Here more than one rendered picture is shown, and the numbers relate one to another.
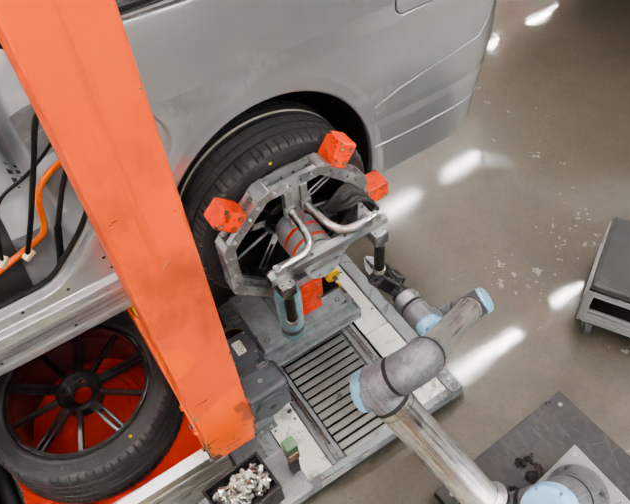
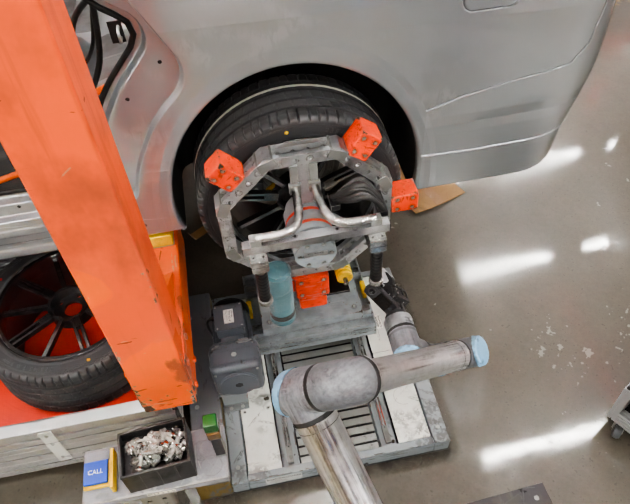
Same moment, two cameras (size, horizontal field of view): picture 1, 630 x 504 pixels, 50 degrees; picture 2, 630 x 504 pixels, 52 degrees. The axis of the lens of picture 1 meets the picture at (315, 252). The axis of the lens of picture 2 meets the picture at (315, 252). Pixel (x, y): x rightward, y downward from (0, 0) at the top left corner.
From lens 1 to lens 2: 0.55 m
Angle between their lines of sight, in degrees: 13
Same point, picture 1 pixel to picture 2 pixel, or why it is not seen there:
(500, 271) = (546, 339)
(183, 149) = (195, 90)
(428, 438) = (337, 468)
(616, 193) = not seen: outside the picture
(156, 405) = not seen: hidden behind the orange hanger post
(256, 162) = (270, 126)
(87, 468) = (38, 374)
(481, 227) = (545, 287)
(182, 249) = (85, 161)
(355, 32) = (410, 17)
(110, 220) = not seen: outside the picture
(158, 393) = not seen: hidden behind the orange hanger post
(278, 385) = (248, 365)
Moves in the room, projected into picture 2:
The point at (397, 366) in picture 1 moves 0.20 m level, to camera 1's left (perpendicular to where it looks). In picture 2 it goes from (319, 376) to (240, 356)
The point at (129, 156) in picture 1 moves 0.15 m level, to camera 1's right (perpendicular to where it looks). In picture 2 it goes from (7, 28) to (91, 40)
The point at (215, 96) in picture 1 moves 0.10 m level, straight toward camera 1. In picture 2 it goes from (236, 42) to (226, 64)
